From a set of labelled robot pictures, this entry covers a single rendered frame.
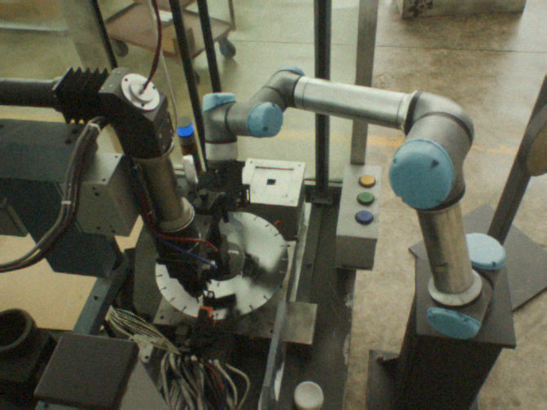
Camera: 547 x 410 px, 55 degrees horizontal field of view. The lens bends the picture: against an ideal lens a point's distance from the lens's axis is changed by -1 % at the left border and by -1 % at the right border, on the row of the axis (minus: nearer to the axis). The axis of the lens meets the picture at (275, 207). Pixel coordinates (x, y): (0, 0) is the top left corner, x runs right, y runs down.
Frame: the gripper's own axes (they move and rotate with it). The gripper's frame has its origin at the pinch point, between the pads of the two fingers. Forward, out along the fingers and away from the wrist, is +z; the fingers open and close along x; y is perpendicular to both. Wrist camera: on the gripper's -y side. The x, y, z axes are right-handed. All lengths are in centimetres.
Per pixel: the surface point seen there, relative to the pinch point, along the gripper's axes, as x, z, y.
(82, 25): 5, -53, -42
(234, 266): -2.4, 5.6, 5.1
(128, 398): -88, -26, 51
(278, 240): 8.9, 1.8, 11.7
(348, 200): 33.0, -3.4, 22.2
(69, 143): -51, -32, 9
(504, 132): 219, 2, 52
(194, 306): -13.5, 12.1, 0.2
